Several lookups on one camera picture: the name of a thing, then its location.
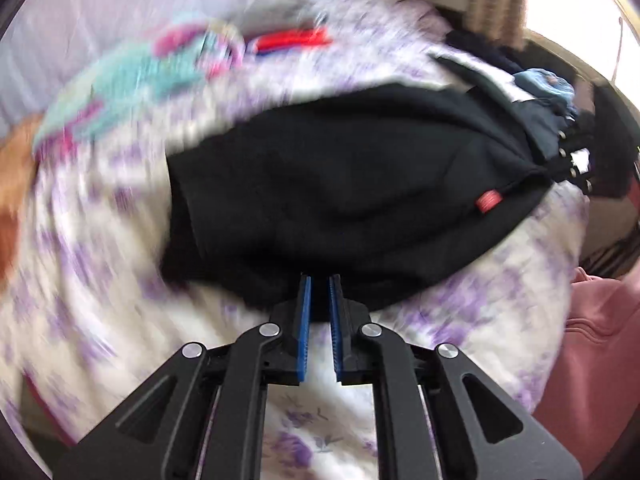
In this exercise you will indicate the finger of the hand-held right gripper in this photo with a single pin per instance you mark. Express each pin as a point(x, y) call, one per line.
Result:
point(567, 160)

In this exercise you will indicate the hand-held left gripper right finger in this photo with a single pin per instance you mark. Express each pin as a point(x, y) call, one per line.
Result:
point(336, 332)

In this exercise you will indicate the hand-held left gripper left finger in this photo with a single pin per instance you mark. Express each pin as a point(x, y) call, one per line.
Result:
point(304, 332)

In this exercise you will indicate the light blue cloth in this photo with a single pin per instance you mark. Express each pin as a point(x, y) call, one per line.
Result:
point(545, 87)

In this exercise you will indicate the dark clothes pile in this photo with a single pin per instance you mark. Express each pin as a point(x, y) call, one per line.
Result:
point(480, 50)

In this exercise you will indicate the beige patterned curtain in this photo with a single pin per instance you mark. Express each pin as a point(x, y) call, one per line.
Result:
point(495, 0)

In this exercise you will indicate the person's pink garment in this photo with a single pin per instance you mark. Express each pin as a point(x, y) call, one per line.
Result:
point(595, 350)

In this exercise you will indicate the purple floral bedsheet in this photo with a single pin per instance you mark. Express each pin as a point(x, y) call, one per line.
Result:
point(100, 285)

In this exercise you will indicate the red blue folded cloth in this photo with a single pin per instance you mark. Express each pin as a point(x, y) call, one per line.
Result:
point(290, 40)

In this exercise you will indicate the teal pink folded quilt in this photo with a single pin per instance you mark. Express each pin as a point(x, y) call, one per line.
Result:
point(140, 75)

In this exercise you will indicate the wooden headboard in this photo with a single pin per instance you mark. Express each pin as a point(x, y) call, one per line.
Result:
point(12, 195)

